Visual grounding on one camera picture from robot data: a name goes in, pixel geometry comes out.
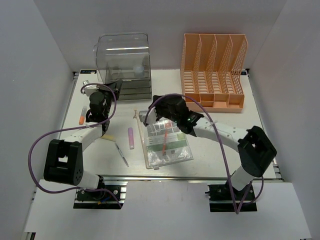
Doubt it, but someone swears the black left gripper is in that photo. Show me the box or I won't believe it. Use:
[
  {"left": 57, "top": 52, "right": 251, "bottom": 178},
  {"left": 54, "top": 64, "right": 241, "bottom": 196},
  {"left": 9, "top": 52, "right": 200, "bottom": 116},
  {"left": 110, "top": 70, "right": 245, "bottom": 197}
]
[{"left": 96, "top": 79, "right": 123, "bottom": 117}]

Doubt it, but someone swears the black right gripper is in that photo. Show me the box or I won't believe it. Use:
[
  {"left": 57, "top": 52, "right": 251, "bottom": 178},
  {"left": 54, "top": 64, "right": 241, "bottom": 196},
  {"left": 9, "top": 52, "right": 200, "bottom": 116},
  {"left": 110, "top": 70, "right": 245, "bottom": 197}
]
[{"left": 149, "top": 94, "right": 180, "bottom": 123}]

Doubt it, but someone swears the clear paper clip tub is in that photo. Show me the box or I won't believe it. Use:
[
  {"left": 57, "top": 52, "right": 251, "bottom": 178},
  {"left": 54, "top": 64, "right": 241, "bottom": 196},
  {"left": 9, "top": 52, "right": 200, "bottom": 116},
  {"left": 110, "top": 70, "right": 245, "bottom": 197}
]
[{"left": 133, "top": 65, "right": 145, "bottom": 79}]

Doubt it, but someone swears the clear grey drawer organizer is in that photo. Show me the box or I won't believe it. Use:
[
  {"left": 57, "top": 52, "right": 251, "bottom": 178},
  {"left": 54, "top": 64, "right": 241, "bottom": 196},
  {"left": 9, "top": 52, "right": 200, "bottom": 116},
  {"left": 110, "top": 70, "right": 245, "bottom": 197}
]
[{"left": 93, "top": 32, "right": 152, "bottom": 101}]

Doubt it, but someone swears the purple highlighter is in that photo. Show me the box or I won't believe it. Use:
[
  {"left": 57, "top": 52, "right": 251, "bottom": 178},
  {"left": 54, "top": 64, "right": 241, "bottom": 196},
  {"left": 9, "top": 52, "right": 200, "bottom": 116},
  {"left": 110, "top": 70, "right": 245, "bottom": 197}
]
[{"left": 128, "top": 127, "right": 135, "bottom": 150}]

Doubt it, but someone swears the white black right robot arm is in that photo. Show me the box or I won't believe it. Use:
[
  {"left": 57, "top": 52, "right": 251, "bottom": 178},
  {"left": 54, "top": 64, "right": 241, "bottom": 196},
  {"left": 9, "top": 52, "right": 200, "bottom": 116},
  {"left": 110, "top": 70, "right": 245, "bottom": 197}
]
[{"left": 146, "top": 93, "right": 277, "bottom": 200}]

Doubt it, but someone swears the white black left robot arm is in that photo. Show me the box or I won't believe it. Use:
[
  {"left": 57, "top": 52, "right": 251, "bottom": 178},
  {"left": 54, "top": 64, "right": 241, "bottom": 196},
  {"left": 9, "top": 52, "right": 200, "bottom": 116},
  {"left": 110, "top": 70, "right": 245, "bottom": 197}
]
[{"left": 43, "top": 80, "right": 123, "bottom": 200}]

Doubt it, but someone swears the clear mesh zipper pouch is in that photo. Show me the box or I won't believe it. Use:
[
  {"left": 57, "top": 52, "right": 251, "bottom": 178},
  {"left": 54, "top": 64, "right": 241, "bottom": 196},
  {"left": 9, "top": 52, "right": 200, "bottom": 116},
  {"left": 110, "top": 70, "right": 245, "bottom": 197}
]
[{"left": 133, "top": 109, "right": 194, "bottom": 170}]

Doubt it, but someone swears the orange red pen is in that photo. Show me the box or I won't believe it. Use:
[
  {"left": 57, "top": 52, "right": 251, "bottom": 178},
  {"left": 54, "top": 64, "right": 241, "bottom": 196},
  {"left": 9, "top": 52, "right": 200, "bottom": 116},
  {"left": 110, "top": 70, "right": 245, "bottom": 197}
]
[{"left": 162, "top": 128, "right": 168, "bottom": 156}]

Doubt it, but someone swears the orange highlighter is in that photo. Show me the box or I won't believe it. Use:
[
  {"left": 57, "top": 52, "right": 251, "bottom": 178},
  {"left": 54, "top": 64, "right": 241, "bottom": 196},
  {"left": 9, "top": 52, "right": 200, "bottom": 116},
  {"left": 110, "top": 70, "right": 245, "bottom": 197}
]
[{"left": 78, "top": 106, "right": 87, "bottom": 125}]

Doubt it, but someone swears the orange file rack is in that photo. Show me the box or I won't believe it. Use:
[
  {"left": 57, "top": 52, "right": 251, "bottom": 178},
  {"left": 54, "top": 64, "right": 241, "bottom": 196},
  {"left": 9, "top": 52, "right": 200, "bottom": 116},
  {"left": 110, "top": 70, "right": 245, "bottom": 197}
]
[{"left": 180, "top": 33, "right": 248, "bottom": 114}]

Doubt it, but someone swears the grey white pen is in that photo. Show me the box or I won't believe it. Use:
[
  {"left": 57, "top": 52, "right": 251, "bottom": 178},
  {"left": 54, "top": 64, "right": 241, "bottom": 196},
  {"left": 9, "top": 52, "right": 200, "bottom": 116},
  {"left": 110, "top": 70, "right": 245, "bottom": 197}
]
[{"left": 114, "top": 142, "right": 130, "bottom": 167}]

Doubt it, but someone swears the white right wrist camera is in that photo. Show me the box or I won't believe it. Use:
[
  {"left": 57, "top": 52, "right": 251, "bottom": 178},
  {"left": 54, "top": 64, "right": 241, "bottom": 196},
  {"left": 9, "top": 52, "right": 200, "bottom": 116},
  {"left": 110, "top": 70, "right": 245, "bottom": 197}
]
[{"left": 138, "top": 109, "right": 157, "bottom": 127}]

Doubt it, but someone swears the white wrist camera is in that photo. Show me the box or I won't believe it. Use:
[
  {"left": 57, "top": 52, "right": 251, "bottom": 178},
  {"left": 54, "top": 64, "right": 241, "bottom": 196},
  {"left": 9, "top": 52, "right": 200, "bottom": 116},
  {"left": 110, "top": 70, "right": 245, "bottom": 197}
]
[
  {"left": 138, "top": 109, "right": 157, "bottom": 127},
  {"left": 80, "top": 80, "right": 99, "bottom": 97}
]

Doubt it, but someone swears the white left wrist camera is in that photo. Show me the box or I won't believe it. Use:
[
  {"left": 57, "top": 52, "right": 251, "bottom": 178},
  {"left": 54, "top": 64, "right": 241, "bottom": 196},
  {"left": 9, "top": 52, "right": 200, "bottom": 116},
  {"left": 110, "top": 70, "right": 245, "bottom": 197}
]
[{"left": 80, "top": 80, "right": 99, "bottom": 97}]

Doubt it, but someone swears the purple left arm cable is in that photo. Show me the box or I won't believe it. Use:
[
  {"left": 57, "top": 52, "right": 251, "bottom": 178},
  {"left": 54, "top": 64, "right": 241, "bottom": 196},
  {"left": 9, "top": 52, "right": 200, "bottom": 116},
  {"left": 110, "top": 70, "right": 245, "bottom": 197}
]
[{"left": 27, "top": 83, "right": 123, "bottom": 209}]

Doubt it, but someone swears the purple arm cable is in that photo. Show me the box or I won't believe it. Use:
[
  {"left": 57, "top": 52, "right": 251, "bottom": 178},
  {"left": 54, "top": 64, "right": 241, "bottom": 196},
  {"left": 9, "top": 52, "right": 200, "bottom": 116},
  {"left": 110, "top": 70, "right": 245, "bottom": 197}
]
[
  {"left": 27, "top": 83, "right": 123, "bottom": 209},
  {"left": 143, "top": 93, "right": 265, "bottom": 216}
]

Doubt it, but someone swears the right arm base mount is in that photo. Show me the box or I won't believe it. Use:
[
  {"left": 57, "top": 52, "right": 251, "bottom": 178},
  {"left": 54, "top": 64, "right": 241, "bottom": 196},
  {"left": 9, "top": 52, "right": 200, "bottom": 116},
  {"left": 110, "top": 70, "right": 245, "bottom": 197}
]
[{"left": 204, "top": 183, "right": 258, "bottom": 213}]

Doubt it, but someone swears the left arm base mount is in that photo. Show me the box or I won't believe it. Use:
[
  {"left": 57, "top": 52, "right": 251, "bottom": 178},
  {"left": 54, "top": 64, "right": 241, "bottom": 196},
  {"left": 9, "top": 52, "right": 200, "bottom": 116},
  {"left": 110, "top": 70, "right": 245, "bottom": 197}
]
[{"left": 73, "top": 181, "right": 127, "bottom": 210}]

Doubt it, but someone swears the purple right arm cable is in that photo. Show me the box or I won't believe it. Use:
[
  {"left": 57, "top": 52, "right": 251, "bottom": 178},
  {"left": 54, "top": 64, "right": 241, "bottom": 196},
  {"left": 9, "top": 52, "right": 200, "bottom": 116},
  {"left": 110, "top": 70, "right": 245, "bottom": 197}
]
[{"left": 143, "top": 93, "right": 265, "bottom": 216}]

